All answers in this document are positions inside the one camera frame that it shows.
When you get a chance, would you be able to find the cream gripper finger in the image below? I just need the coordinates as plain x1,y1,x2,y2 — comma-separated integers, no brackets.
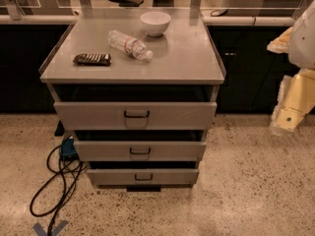
267,28,293,54
270,69,315,136

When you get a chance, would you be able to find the grey top drawer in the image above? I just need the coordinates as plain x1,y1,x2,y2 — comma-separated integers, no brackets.
53,85,219,131

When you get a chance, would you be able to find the grey drawer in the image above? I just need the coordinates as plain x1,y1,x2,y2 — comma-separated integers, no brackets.
53,85,219,131
74,130,206,161
87,161,199,186

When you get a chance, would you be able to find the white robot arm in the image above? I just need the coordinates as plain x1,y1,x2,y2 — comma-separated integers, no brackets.
267,1,315,136

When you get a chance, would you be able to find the grey drawer cabinet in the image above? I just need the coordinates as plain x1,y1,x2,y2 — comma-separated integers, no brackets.
40,8,225,188

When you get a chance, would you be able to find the grey bottom drawer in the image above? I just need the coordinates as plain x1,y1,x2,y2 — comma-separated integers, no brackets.
87,161,199,186

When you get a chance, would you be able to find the grey middle drawer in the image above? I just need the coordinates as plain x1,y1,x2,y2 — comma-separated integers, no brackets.
74,130,206,161

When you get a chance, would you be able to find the white ceramic bowl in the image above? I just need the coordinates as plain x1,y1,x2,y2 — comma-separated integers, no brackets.
140,12,171,36

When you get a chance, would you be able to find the clear plastic water bottle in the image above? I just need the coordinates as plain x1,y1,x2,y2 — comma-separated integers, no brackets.
108,30,153,61

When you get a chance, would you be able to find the black office chair seat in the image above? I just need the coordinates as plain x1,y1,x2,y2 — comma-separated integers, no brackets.
108,0,144,7

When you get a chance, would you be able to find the dark striped snack bag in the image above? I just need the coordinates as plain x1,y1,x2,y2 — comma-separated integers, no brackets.
73,53,111,66

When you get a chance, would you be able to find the blue power box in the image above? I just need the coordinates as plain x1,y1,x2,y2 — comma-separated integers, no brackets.
59,137,78,160

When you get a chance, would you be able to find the blue floor tape marker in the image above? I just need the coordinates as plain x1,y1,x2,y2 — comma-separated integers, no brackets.
32,220,68,236

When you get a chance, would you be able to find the black floor cable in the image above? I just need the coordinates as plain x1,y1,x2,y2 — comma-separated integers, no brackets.
29,144,87,236

